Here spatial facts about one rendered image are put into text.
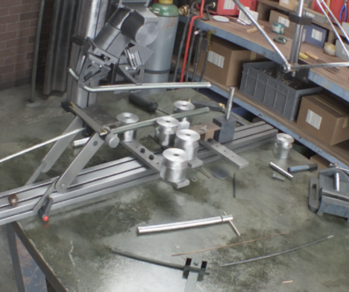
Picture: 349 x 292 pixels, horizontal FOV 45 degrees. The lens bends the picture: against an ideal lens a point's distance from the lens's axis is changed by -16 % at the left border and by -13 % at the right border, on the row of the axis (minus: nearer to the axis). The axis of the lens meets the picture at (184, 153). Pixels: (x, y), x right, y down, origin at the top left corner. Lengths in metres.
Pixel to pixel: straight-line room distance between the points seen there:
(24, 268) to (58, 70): 2.46
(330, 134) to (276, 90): 0.41
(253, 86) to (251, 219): 1.78
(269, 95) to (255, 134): 1.40
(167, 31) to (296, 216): 2.02
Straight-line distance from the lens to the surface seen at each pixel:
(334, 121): 2.39
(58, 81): 3.56
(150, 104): 1.31
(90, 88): 1.06
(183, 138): 1.01
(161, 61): 2.92
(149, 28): 0.95
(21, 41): 3.73
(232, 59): 2.77
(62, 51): 3.47
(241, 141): 1.18
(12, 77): 3.81
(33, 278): 1.30
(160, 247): 0.85
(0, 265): 2.05
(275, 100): 2.60
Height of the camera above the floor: 1.43
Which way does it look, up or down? 29 degrees down
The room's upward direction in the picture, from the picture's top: 10 degrees clockwise
